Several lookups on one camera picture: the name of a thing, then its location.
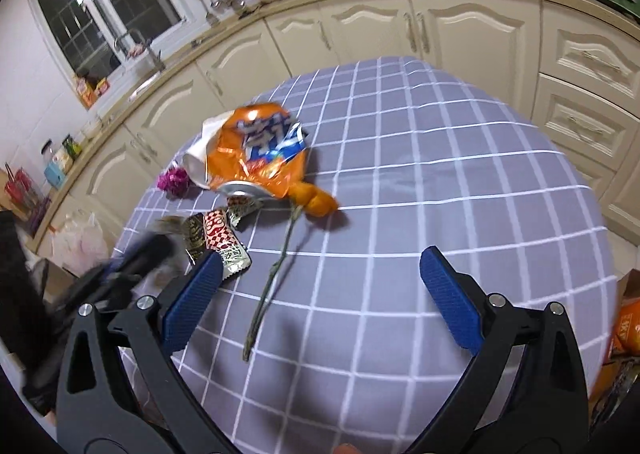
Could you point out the red white candy wrapper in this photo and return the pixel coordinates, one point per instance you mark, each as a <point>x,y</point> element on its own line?
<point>218,229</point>

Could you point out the orange snack bag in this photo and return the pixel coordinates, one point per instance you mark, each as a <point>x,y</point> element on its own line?
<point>260,159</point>

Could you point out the orange printed bag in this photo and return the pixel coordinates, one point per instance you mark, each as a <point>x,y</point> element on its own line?
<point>627,334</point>

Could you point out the green packet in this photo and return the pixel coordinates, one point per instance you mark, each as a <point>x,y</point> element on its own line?
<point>72,146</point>

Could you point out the green white patterned wrapper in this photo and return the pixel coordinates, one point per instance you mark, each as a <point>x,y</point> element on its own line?
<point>236,259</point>

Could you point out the kitchen window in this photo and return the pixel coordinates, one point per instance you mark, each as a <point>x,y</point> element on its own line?
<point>105,4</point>

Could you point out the cardboard box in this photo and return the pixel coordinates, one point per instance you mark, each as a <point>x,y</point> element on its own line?
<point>631,284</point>

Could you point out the orange flower with stem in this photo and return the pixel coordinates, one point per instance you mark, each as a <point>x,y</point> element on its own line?
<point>312,199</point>

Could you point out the white plastic bag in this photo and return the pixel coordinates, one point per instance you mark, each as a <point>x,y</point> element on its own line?
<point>80,241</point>

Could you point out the grey checked tablecloth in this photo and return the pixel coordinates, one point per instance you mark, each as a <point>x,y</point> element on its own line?
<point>425,159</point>

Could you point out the purple flower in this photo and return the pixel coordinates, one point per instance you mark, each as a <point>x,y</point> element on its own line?
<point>172,181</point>

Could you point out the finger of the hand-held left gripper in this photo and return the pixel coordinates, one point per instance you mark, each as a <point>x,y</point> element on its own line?
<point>147,251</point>

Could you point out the cream kitchen cabinets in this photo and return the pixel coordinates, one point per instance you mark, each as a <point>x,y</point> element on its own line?
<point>350,34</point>

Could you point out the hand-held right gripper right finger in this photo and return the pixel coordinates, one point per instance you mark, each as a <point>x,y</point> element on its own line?
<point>450,301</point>

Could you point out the silver torn wrapper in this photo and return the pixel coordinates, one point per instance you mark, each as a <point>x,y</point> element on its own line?
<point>243,209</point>

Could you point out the orange boxes on windowsill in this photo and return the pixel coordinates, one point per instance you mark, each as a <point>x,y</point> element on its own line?
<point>90,90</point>

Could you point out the blue label jar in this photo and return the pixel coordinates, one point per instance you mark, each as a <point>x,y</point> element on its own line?
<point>54,166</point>

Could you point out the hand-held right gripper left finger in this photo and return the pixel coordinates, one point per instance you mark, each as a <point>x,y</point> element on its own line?
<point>192,301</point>

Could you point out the steel sink faucet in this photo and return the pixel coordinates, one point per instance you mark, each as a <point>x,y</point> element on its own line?
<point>150,51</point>

